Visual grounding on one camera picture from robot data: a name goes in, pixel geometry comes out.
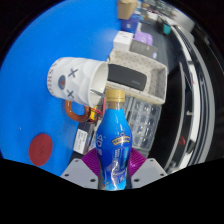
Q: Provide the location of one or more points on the flat round red coaster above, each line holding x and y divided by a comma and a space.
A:
40, 150

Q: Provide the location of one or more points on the blue box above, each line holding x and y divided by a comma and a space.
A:
129, 24

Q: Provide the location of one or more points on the yellow multimeter red leads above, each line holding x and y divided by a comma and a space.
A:
95, 114

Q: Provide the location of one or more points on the metal spoon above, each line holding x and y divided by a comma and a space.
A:
97, 91

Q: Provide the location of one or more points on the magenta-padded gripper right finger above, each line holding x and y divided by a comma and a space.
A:
148, 172

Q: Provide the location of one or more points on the grey small-drawer cabinet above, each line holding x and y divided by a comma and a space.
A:
146, 123
129, 105

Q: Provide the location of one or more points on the beige perforated tray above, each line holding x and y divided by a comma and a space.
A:
156, 76

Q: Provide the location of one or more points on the small white box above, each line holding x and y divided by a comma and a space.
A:
122, 40

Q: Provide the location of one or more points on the teal small object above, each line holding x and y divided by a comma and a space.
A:
166, 28

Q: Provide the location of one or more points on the blue drink bottle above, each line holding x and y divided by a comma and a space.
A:
115, 150

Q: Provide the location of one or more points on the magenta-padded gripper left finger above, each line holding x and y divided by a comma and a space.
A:
78, 173

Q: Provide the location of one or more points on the yellow tool red leads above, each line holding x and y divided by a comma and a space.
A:
182, 140

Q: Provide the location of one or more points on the black rectangular device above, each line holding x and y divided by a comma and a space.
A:
128, 77

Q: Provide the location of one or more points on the black box white label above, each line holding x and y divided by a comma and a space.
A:
81, 140

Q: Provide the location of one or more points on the purple bag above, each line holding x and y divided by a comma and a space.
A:
144, 37

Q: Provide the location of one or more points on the black wall shelf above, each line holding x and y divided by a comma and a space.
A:
186, 83

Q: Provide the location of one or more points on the dark grey box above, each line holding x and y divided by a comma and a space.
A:
145, 49

